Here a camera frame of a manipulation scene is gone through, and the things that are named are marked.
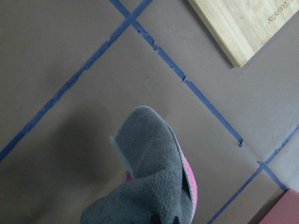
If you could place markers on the grey and pink cloth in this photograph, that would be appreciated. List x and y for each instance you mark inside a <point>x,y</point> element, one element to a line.
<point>159,186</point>

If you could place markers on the bamboo cutting board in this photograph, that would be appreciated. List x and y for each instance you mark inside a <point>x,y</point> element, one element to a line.
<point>242,27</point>

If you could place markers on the pink plastic bin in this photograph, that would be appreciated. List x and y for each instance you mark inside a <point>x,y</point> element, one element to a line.
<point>285,211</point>

